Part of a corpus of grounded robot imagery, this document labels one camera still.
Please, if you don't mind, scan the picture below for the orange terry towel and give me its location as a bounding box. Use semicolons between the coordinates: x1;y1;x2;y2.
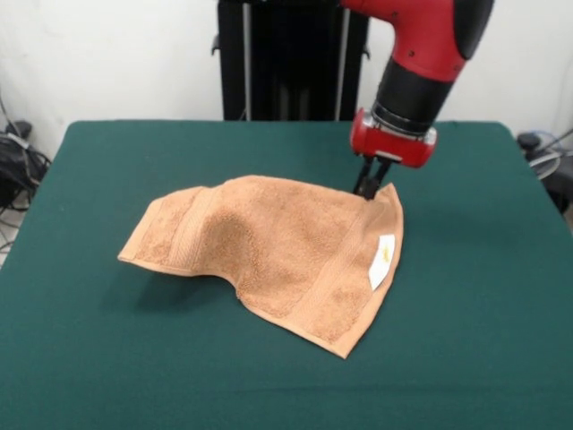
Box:
116;174;406;360

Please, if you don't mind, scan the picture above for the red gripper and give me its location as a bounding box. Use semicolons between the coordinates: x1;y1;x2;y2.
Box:
348;107;440;201

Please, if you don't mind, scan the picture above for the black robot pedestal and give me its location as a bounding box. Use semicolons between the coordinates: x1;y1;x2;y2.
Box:
210;0;386;122

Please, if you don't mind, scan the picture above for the dark green table cloth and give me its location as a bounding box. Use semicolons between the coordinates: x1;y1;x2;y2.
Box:
0;119;573;430

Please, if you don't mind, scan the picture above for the black cable tangle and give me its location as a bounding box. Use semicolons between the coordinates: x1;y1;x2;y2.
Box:
0;89;53;265

